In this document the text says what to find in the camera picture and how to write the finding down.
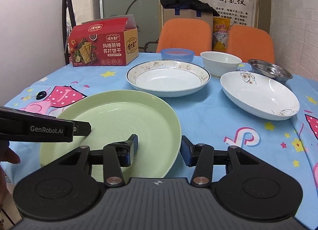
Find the black metal rack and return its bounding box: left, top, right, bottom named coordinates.
left=62, top=0, right=77, bottom=66

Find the floral rim white plate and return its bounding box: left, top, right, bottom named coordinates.
left=126, top=60, right=211, bottom=98

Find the white ceramic bowl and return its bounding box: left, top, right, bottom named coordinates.
left=200, top=51, right=242, bottom=77

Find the left orange chair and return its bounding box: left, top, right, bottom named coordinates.
left=156, top=18, right=212, bottom=56

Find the black cloth on box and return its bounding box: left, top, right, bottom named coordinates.
left=160, top=0, right=220, bottom=17

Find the brown cardboard box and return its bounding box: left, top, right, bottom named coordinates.
left=162, top=9, right=213, bottom=27

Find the orange chair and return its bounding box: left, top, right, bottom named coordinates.
left=156, top=18, right=212, bottom=56
left=225, top=25, right=275, bottom=63

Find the right orange chair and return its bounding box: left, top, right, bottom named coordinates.
left=225, top=25, right=275, bottom=63

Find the light green plate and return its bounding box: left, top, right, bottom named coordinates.
left=39, top=90, right=182, bottom=180

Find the stainless steel bowl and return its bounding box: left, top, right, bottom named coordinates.
left=248, top=59, right=293, bottom=85

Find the white wall poster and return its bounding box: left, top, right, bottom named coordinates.
left=158, top=0, right=258, bottom=28

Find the white oval flower plate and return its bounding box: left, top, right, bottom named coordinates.
left=220, top=71, right=300, bottom=121

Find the blue translucent plastic bowl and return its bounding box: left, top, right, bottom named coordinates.
left=160, top=48, right=195, bottom=62

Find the blue cartoon tablecloth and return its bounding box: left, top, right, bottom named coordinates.
left=8, top=65, right=317, bottom=229

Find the red cracker cardboard box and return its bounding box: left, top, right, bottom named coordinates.
left=68, top=14, right=139, bottom=67

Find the person left hand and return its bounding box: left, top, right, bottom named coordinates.
left=0, top=140, right=20, bottom=208

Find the yellow snack bag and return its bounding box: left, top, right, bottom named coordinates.
left=212, top=17, right=231, bottom=52

